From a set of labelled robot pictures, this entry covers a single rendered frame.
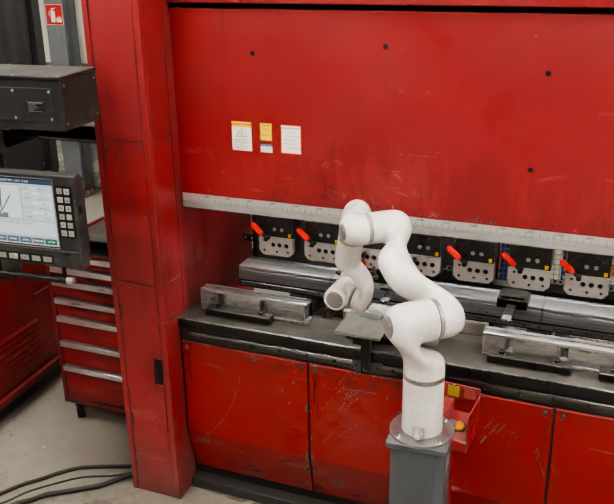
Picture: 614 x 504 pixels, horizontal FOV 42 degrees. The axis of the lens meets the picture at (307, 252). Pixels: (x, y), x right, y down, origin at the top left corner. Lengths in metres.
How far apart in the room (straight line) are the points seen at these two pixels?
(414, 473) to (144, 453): 1.70
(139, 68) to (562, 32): 1.50
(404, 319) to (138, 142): 1.43
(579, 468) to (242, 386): 1.39
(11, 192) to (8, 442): 1.72
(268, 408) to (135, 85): 1.44
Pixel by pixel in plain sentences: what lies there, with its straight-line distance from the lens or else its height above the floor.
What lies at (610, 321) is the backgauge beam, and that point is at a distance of 3.38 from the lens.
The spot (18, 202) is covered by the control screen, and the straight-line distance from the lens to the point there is 3.18.
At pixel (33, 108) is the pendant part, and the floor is 1.83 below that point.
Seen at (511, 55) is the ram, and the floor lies 2.00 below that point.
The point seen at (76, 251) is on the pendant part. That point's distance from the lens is 3.10.
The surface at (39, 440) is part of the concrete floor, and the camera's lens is 4.48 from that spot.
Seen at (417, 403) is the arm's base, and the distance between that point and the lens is 2.37.
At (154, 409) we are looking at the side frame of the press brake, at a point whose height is 0.46.
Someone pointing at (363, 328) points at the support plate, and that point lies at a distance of 3.08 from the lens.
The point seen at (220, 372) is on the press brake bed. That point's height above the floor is 0.64.
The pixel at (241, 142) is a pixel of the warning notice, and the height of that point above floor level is 1.63.
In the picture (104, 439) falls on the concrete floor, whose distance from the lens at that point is 4.38.
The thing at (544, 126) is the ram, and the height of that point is 1.77.
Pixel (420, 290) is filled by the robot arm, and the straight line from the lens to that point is 2.35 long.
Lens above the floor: 2.36
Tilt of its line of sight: 21 degrees down
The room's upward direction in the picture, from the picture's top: 1 degrees counter-clockwise
